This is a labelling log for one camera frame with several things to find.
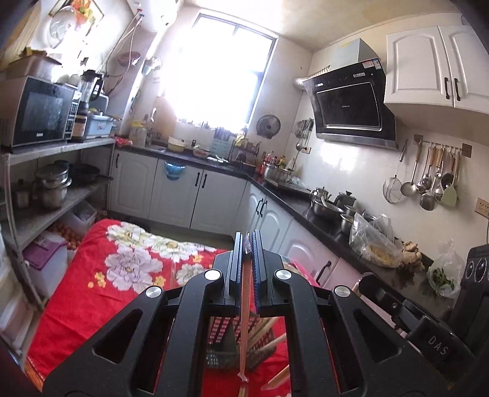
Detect small steel canister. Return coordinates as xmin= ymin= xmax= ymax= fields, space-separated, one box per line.
xmin=13 ymin=179 xmax=31 ymax=209

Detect blue plastic box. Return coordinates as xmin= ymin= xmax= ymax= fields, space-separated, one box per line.
xmin=82 ymin=115 xmax=117 ymax=140

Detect blue hanging basket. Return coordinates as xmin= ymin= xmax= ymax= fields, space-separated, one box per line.
xmin=164 ymin=160 xmax=186 ymax=181

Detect white wall cabinet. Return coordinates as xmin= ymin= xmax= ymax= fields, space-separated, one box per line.
xmin=383 ymin=25 xmax=489 ymax=115

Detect wooden cutting board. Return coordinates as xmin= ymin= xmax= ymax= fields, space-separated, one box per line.
xmin=155 ymin=95 xmax=177 ymax=138

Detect plastic bag of greens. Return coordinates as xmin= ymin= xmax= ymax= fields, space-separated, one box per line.
xmin=427 ymin=240 xmax=467 ymax=298

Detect stacked steel pots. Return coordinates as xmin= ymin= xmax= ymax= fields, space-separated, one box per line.
xmin=34 ymin=160 xmax=73 ymax=209

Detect black range hood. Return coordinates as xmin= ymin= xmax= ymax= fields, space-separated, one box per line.
xmin=302 ymin=38 xmax=400 ymax=149

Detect steel bowl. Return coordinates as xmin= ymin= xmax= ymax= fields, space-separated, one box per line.
xmin=311 ymin=200 xmax=344 ymax=218

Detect small steel pot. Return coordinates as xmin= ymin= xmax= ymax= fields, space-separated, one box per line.
xmin=340 ymin=214 xmax=360 ymax=234

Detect large steel ladle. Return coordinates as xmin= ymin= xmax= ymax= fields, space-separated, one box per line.
xmin=419 ymin=149 xmax=444 ymax=211

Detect metal shelf rack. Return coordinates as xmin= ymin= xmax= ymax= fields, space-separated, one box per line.
xmin=0 ymin=138 xmax=115 ymax=306

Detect small wall fan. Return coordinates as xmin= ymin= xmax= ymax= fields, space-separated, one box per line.
xmin=256 ymin=115 xmax=281 ymax=138

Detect silver exhaust duct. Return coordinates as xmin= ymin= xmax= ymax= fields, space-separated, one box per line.
xmin=293 ymin=65 xmax=331 ymax=90

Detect kitchen window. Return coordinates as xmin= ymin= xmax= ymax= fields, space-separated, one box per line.
xmin=160 ymin=13 xmax=278 ymax=130

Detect dark kettle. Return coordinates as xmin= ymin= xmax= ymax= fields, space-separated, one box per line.
xmin=334 ymin=191 xmax=357 ymax=209

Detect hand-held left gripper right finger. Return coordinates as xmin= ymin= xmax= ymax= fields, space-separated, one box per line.
xmin=250 ymin=231 xmax=447 ymax=397

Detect black perforated utensil holder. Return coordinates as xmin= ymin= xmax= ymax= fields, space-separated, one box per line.
xmin=206 ymin=316 xmax=287 ymax=373

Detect white water heater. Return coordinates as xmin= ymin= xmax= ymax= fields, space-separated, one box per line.
xmin=126 ymin=0 xmax=178 ymax=33

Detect green spatula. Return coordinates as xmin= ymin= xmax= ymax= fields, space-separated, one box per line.
xmin=442 ymin=153 xmax=458 ymax=207

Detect black microwave oven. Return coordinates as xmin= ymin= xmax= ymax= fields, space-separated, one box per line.
xmin=0 ymin=75 xmax=79 ymax=149

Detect large steel pot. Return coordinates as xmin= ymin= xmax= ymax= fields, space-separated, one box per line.
xmin=263 ymin=162 xmax=291 ymax=182

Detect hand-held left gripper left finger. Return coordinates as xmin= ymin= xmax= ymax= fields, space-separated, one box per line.
xmin=42 ymin=231 xmax=245 ymax=397

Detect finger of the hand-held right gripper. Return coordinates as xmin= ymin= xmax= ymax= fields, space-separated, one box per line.
xmin=357 ymin=273 xmax=425 ymax=337

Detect wall utensil rail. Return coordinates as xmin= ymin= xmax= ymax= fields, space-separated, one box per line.
xmin=414 ymin=134 xmax=472 ymax=157

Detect white base cabinets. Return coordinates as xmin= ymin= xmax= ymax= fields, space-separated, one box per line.
xmin=109 ymin=147 xmax=367 ymax=287

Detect blue knife block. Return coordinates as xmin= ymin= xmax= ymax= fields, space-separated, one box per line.
xmin=212 ymin=128 xmax=234 ymax=161

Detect wire mesh strainer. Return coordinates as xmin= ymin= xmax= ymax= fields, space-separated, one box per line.
xmin=383 ymin=140 xmax=409 ymax=204

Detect cardboard box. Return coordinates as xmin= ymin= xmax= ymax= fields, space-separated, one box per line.
xmin=8 ymin=55 xmax=62 ymax=81

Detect red floral tablecloth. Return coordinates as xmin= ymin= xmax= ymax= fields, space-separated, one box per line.
xmin=25 ymin=218 xmax=306 ymax=397

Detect black blender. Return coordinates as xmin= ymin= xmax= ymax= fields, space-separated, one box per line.
xmin=71 ymin=69 xmax=105 ymax=143

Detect black frying pan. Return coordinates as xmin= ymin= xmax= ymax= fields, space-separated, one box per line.
xmin=69 ymin=164 xmax=114 ymax=188

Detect ginger root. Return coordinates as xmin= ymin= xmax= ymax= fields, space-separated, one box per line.
xmin=401 ymin=240 xmax=423 ymax=268

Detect clear plastic bag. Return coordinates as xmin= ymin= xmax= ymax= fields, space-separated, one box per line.
xmin=349 ymin=213 xmax=403 ymax=268

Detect black countertop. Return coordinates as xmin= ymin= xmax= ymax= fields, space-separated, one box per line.
xmin=115 ymin=143 xmax=467 ymax=317

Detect purple lid storage box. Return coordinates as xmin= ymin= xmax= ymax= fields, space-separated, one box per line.
xmin=23 ymin=231 xmax=69 ymax=298

